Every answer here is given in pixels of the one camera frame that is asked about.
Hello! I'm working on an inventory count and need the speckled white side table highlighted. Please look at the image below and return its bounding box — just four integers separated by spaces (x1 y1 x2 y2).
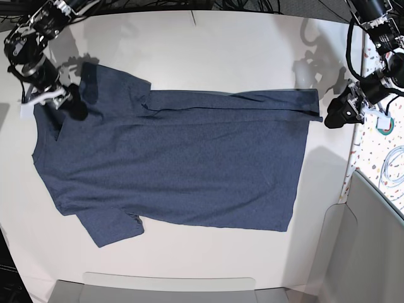
339 25 404 218

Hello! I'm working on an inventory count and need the green tape roll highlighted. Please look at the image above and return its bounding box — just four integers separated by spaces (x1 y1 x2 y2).
376 118 395 136

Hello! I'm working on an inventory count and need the grey chair front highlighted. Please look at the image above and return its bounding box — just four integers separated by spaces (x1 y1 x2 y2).
49 272 289 302

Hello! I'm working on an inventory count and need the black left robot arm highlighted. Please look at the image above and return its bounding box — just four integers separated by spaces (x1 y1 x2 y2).
324 1 403 133

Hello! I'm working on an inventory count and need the blue t-shirt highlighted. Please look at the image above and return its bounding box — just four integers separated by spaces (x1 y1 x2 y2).
32 62 320 247

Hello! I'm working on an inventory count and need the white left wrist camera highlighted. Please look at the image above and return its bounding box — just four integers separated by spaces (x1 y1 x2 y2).
361 105 391 129

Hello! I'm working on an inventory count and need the coiled white cable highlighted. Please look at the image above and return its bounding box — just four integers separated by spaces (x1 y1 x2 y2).
380 145 404 189

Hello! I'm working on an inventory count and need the grey chair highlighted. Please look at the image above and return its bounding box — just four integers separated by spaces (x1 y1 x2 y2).
311 171 403 302
49 272 289 302

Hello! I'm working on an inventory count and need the grey chair right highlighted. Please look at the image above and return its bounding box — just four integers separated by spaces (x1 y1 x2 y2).
311 171 403 302

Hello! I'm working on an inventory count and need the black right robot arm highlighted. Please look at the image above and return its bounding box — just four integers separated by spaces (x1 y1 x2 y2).
4 1 100 121

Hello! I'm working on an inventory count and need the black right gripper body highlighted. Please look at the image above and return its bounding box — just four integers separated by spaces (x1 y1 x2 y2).
44 82 71 109

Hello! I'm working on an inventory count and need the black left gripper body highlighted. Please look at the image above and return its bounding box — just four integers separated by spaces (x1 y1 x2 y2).
343 82 367 123

